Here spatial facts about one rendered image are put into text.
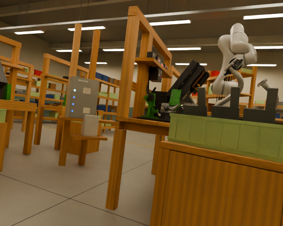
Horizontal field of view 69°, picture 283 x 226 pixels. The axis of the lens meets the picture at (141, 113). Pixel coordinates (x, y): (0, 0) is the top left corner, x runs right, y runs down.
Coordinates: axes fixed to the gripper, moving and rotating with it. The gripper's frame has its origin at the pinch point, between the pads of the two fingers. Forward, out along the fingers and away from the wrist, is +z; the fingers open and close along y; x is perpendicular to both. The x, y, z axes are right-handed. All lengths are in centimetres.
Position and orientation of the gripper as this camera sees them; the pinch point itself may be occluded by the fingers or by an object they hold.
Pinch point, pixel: (232, 69)
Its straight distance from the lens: 129.6
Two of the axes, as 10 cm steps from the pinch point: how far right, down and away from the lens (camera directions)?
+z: -4.9, 3.7, -7.9
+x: 6.8, 7.3, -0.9
